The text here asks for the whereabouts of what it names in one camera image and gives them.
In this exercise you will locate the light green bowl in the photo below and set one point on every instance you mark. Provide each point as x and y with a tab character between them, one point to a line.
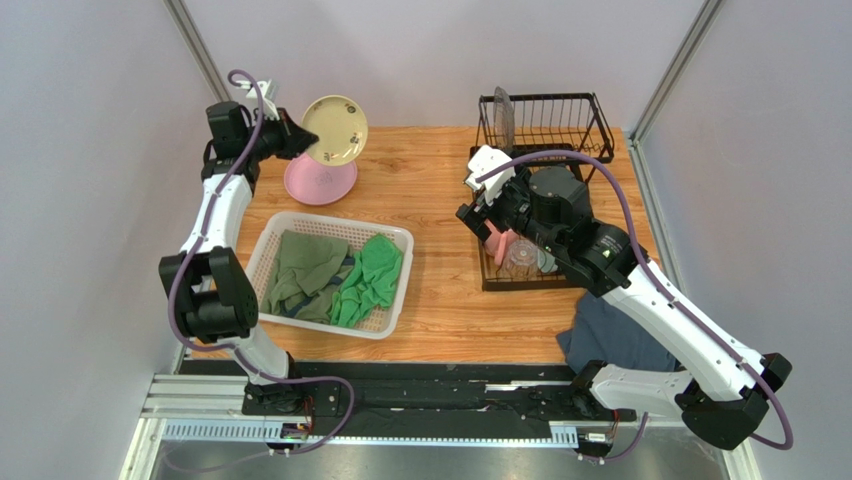
547	261

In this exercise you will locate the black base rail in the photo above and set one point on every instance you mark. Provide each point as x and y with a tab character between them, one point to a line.
423	400

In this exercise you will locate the black wire dish rack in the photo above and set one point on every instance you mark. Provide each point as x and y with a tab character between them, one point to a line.
569	121

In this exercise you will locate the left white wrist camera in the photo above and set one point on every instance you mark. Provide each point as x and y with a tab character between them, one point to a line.
265	91

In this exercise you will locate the aluminium frame rail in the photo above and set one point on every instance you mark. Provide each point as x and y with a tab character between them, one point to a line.
182	408

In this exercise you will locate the dark blue cloth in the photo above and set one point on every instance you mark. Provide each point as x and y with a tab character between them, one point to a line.
603	332

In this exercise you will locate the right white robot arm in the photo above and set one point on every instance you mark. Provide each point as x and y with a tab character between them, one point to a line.
722	390

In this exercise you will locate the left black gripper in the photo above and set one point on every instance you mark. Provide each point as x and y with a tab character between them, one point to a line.
293	139

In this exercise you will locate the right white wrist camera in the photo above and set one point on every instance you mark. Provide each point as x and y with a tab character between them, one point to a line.
489	170

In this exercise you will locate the pink plate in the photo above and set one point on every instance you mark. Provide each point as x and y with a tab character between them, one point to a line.
314	184

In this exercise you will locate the clear glass cup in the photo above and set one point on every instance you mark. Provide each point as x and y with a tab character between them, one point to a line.
520	262

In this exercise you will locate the olive green cloth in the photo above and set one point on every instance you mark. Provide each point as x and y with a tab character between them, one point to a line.
307	271

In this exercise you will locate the cream patterned plate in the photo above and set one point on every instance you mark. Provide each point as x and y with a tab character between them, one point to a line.
341	127

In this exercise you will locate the clear glass plate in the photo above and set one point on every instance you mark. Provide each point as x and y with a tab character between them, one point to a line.
504	115

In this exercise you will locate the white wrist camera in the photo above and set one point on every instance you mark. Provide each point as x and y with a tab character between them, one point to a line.
265	91
489	170

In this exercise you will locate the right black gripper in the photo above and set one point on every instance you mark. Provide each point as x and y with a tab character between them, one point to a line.
482	213

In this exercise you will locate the pink mug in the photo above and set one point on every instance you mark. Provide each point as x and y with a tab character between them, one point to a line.
498	243

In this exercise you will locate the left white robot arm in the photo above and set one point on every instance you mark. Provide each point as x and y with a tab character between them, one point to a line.
212	305

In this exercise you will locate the white plastic basket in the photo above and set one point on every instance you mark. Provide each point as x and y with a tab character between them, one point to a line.
382	321

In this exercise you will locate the bright green cloth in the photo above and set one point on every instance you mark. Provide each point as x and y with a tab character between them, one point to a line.
370	284

